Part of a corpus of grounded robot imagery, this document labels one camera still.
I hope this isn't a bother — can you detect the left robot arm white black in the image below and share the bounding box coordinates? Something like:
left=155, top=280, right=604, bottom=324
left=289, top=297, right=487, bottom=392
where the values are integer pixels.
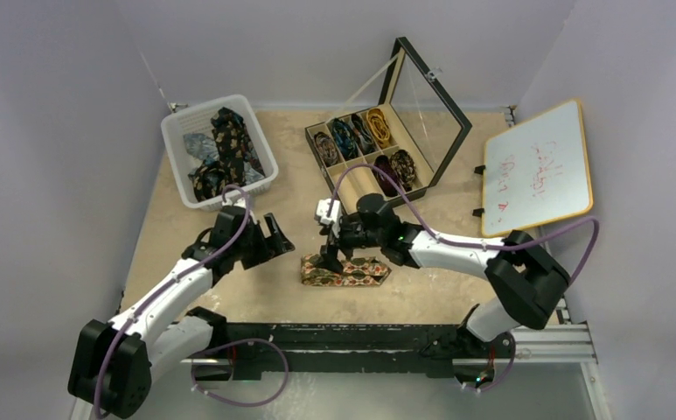
left=67, top=205, right=295, bottom=419

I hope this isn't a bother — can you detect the grey blue tie in basket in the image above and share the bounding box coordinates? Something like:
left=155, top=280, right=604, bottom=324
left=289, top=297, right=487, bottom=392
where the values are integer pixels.
left=183, top=133, right=220, bottom=162

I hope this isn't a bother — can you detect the rolled yellow tie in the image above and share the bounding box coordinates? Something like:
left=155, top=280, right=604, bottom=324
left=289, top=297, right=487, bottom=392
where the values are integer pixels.
left=366, top=108, right=392, bottom=149

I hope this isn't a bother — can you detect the yellow framed whiteboard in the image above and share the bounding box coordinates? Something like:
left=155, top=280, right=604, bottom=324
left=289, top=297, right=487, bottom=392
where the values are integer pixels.
left=481, top=99, right=594, bottom=237

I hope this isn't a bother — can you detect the black floral tie in basket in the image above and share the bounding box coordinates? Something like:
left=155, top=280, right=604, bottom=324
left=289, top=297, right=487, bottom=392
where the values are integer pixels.
left=188, top=107, right=264, bottom=201

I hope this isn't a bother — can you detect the aluminium frame rail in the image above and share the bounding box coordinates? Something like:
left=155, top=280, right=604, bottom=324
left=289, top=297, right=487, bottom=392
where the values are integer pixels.
left=164, top=325, right=595, bottom=372

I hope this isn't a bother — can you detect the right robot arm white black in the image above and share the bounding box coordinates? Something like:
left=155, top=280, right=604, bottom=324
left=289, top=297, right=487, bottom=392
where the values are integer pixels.
left=315, top=193, right=572, bottom=356

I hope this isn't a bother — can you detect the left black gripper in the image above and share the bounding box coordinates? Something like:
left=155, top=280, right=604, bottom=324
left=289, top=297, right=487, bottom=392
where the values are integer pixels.
left=231, top=213, right=292, bottom=269

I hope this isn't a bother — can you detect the rolled dark red tie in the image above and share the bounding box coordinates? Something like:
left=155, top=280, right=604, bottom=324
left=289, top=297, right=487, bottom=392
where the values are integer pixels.
left=372, top=155, right=400, bottom=198

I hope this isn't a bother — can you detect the white plastic basket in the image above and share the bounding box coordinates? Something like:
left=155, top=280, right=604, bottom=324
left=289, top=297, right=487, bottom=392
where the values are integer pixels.
left=161, top=94, right=279, bottom=211

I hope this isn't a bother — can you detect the rolled brown dotted tie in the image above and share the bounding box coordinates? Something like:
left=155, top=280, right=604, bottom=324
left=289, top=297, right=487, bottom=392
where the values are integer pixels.
left=389, top=149, right=416, bottom=192

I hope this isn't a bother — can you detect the paisley orange green tie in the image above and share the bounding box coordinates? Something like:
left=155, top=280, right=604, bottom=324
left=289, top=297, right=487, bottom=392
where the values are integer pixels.
left=300, top=254, right=392, bottom=287

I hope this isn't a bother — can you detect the black tie organizer box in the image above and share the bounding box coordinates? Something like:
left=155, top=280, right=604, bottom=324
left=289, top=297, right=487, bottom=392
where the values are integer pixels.
left=304, top=37, right=472, bottom=213

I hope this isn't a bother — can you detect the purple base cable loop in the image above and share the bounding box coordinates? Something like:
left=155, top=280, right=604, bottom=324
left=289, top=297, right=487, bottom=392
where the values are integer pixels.
left=190, top=333, right=290, bottom=407

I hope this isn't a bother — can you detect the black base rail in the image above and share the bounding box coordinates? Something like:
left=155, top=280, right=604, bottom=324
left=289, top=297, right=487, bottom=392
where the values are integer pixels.
left=199, top=322, right=513, bottom=382

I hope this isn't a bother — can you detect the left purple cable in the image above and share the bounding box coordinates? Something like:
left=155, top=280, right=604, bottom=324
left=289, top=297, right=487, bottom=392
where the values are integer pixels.
left=91, top=184, right=253, bottom=420

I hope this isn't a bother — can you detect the rolled blue tie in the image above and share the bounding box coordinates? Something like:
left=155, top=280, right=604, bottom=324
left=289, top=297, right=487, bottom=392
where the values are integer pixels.
left=330, top=118, right=359, bottom=160

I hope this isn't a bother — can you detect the rolled brown patterned tie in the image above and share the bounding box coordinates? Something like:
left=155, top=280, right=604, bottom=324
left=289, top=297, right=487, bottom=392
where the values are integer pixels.
left=313, top=131, right=340, bottom=167

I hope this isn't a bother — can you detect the rolled dark grey tie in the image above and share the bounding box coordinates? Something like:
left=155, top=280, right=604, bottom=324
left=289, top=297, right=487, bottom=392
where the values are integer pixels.
left=350, top=113, right=376, bottom=155

